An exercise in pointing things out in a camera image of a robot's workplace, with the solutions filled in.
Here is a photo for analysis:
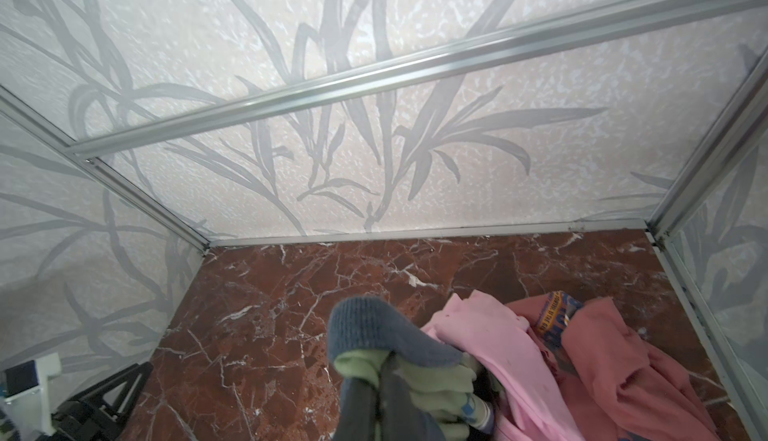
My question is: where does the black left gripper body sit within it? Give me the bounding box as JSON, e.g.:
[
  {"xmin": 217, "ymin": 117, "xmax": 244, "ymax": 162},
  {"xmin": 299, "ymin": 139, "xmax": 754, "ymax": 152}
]
[{"xmin": 51, "ymin": 400, "xmax": 114, "ymax": 441}]

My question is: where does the aluminium frame corner post left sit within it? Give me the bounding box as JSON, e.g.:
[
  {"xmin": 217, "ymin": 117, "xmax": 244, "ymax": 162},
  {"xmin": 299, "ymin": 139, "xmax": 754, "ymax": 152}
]
[{"xmin": 1, "ymin": 87, "xmax": 210, "ymax": 251}]

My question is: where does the dusty rose pink cloth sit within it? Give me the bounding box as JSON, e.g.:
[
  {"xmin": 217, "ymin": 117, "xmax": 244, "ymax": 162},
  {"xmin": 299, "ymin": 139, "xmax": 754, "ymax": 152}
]
[{"xmin": 508, "ymin": 291, "xmax": 718, "ymax": 440}]

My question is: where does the aluminium frame corner post right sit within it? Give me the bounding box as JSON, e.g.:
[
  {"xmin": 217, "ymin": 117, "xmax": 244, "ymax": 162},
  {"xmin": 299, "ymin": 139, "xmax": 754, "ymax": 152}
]
[{"xmin": 648, "ymin": 55, "xmax": 767, "ymax": 243}]

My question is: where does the aluminium frame horizontal back bar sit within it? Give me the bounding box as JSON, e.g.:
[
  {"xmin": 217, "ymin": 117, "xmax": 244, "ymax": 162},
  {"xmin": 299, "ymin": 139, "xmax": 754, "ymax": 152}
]
[{"xmin": 67, "ymin": 0, "xmax": 767, "ymax": 159}]

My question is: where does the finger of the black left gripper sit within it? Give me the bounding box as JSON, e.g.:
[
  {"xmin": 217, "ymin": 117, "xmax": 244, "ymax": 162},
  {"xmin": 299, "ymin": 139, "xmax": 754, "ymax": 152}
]
[{"xmin": 74, "ymin": 362, "xmax": 153, "ymax": 423}]

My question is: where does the green t-shirt with print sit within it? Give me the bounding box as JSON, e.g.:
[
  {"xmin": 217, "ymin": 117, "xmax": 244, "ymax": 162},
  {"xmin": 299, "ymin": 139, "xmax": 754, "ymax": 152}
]
[{"xmin": 327, "ymin": 295, "xmax": 499, "ymax": 441}]

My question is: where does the light pink cloth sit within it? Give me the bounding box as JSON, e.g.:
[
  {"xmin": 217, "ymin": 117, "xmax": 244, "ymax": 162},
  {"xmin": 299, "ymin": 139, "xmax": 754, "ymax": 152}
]
[{"xmin": 422, "ymin": 290, "xmax": 584, "ymax": 440}]

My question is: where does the aluminium frame corner post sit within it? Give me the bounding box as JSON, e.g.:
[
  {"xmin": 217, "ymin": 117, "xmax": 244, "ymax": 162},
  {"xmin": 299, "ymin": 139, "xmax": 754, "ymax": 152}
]
[
  {"xmin": 648, "ymin": 55, "xmax": 767, "ymax": 243},
  {"xmin": 1, "ymin": 87, "xmax": 210, "ymax": 251}
]

